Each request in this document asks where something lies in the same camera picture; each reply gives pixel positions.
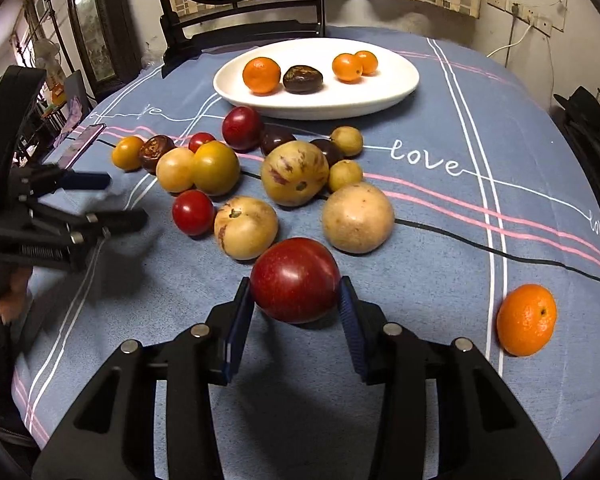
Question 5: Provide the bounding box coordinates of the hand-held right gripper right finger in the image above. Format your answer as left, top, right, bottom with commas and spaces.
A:
338, 275, 563, 480

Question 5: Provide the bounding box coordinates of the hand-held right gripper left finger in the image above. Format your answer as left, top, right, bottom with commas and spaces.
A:
31, 276, 256, 480

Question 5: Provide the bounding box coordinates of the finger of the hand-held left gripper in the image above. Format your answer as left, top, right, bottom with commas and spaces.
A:
25, 204, 149, 272
11, 162, 112, 203

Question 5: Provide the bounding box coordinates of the orange yellow tomato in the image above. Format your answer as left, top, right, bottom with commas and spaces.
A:
111, 135, 146, 171

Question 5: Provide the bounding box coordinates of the pale yellow round fruit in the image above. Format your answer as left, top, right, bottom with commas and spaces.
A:
155, 147, 197, 194

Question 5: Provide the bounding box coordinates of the wrinkled dark passion fruit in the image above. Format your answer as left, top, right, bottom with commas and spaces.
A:
138, 135, 177, 175

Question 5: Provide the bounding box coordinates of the large red plum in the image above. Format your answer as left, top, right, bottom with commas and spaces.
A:
250, 237, 342, 325

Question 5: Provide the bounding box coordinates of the pale pepino melon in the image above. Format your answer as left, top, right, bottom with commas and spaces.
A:
213, 196, 280, 261

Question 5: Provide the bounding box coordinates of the yellow green tomato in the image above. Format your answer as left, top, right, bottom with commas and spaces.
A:
191, 140, 241, 197

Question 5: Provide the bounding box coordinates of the small red cherry tomato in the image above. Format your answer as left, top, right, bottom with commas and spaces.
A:
188, 131, 217, 154

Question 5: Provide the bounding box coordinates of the yellow passion fruit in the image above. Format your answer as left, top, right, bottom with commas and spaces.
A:
321, 182, 396, 255

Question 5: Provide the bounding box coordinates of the small yellow round fruit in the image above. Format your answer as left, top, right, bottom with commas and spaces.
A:
327, 159, 364, 193
329, 126, 365, 157

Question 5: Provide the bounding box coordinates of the orange mandarin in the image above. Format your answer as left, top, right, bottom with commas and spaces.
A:
242, 56, 282, 95
496, 283, 558, 357

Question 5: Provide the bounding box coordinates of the white oval plate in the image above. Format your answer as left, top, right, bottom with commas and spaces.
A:
212, 37, 421, 121

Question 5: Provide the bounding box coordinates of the person's left hand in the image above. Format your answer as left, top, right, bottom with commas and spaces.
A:
0, 266, 33, 325

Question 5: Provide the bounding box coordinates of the smartphone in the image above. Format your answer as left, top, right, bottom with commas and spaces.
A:
55, 123, 106, 170

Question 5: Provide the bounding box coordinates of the white electric fan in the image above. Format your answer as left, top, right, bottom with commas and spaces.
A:
32, 40, 63, 91

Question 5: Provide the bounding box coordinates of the dark wood framed panel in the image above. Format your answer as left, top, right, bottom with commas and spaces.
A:
62, 0, 143, 101

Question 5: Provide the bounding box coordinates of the blue striped tablecloth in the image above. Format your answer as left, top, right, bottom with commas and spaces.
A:
10, 25, 600, 480

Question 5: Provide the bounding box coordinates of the dark purple plum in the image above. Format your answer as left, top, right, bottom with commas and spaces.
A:
310, 138, 345, 167
259, 127, 297, 157

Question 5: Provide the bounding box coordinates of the dark brown passion fruit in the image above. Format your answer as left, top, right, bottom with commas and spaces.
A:
282, 64, 325, 95

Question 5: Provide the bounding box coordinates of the small orange tangerine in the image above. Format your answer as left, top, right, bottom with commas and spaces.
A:
354, 50, 379, 77
331, 53, 364, 84

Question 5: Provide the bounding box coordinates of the black side cabinet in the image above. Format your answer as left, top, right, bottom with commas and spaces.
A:
552, 105, 600, 241

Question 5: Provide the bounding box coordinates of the black hat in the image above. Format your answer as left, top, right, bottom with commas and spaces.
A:
552, 86, 600, 133

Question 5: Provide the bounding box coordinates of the white power cable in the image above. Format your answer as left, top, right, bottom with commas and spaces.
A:
486, 20, 533, 58

